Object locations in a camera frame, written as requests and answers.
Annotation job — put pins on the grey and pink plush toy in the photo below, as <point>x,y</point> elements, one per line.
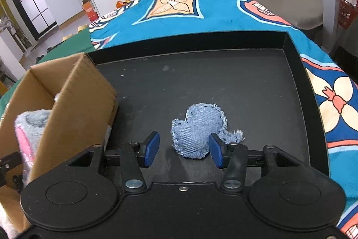
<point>28,121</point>

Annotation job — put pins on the brown cardboard box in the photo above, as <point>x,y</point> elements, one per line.
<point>81,110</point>

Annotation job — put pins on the blue printed blanket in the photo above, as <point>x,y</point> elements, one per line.
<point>218,6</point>

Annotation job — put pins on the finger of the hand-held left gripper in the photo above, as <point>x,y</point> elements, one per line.
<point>8,163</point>

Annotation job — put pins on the black tray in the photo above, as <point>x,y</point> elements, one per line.
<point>209,73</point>

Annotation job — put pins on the orange bag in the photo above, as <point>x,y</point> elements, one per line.
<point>124,3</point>

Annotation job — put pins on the blue denim stuffed toy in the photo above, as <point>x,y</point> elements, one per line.
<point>198,127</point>

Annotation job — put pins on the yellow slipper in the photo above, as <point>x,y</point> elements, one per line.
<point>82,28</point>
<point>67,37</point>

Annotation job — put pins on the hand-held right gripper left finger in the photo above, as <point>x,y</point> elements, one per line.
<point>151,149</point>

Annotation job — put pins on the orange cardboard box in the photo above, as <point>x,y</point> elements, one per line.
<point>91,10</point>

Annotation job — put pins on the red basket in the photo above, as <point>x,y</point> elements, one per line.
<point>348,12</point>

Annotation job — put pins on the grey bench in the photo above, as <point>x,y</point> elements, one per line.
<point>302,6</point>

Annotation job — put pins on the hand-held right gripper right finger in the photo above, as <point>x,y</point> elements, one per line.
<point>218,152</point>

